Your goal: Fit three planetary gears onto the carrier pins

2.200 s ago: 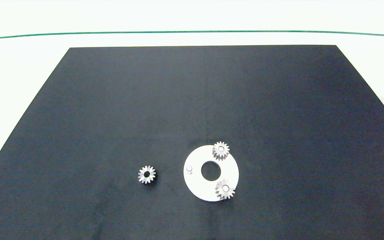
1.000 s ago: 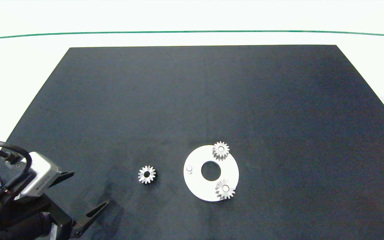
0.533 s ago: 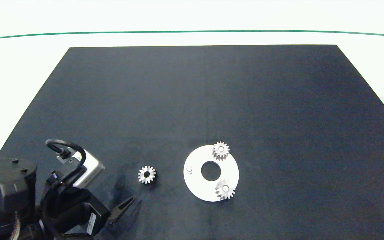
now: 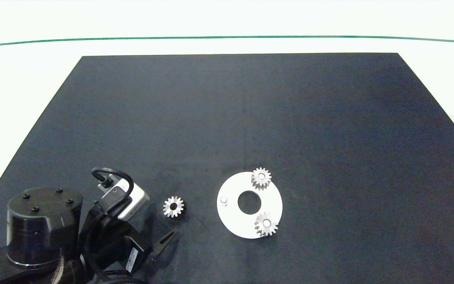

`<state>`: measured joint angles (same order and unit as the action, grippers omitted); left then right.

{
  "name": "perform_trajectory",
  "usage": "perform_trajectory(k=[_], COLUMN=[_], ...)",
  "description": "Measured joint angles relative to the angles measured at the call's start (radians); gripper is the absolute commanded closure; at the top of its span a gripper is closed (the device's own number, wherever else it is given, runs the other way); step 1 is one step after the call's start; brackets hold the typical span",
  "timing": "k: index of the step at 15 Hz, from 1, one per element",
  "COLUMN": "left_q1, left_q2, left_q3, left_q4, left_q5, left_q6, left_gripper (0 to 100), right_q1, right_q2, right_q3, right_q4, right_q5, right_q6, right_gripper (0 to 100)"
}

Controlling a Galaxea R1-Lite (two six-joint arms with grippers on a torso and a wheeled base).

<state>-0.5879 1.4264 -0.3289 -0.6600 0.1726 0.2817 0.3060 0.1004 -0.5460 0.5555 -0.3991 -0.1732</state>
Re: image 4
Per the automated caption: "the small steel gear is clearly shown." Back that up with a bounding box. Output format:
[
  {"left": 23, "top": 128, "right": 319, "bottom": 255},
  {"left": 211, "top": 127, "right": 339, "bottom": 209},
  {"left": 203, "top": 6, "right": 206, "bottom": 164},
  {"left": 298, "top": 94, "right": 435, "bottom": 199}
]
[
  {"left": 251, "top": 167, "right": 272, "bottom": 191},
  {"left": 254, "top": 212, "right": 279, "bottom": 237},
  {"left": 163, "top": 196, "right": 186, "bottom": 218}
]

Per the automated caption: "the round white plate with pins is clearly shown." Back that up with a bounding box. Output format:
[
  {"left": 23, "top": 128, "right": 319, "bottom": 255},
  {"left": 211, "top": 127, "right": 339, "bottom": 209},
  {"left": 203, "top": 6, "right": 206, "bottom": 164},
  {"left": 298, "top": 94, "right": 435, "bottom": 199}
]
[{"left": 216, "top": 171, "right": 283, "bottom": 239}]

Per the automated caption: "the dark mat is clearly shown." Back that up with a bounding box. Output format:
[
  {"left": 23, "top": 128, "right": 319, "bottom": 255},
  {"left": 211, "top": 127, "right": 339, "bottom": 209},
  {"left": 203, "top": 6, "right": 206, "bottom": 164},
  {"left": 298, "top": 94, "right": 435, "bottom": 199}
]
[{"left": 0, "top": 53, "right": 454, "bottom": 284}]

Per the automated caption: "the boxy silver wrist camera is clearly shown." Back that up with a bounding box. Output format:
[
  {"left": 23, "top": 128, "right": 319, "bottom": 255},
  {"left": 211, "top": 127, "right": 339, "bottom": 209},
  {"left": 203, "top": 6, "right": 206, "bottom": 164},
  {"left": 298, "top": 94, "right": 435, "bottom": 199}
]
[{"left": 98, "top": 173, "right": 150, "bottom": 220}]

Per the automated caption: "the black camera cable loop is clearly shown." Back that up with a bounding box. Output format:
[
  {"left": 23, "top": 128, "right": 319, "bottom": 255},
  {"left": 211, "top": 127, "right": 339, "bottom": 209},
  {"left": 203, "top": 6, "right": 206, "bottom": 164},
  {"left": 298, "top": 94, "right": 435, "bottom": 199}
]
[{"left": 91, "top": 167, "right": 134, "bottom": 213}]

